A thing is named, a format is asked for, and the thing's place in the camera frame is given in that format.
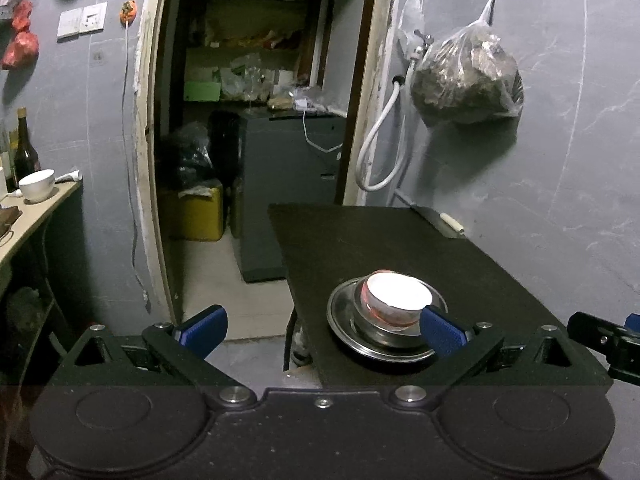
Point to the white hanging plastic bag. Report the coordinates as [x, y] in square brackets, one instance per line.
[410, 20]

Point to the yellow plastic box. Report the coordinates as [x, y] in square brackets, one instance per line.
[192, 215]

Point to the green cardboard box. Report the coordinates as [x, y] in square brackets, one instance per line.
[202, 91]

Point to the beige kitchen counter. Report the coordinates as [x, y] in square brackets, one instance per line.
[35, 215]

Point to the white wall socket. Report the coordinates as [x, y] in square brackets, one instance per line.
[94, 17]

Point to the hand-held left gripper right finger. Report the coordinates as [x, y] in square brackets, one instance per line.
[442, 332]

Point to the grey metal cabinet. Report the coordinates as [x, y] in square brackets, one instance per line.
[285, 185]

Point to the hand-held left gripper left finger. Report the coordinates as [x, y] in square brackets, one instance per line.
[205, 331]

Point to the stainless steel bowl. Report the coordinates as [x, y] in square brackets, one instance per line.
[395, 331]

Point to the large red plastic bag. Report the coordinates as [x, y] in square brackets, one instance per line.
[20, 51]

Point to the wooden cutting board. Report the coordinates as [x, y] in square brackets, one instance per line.
[9, 216]

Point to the metal wall faucet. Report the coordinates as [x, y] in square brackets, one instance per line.
[424, 39]

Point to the black plastic bag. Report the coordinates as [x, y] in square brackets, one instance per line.
[190, 155]

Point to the white wall switch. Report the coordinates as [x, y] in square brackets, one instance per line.
[70, 23]

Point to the white bowl with foot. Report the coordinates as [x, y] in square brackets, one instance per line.
[37, 184]

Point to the cluttered storage shelf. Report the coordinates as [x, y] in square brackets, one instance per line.
[250, 40]

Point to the white charger block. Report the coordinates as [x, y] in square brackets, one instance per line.
[302, 105]

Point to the orange wall hook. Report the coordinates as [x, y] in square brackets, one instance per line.
[128, 12]

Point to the small red plastic bag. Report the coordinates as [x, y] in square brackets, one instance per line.
[22, 15]

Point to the large stainless steel plate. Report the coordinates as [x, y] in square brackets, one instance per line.
[380, 352]

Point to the tall dark glass bottle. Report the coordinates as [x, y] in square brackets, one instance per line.
[26, 157]

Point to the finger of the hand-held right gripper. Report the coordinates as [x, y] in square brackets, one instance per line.
[590, 327]
[633, 322]

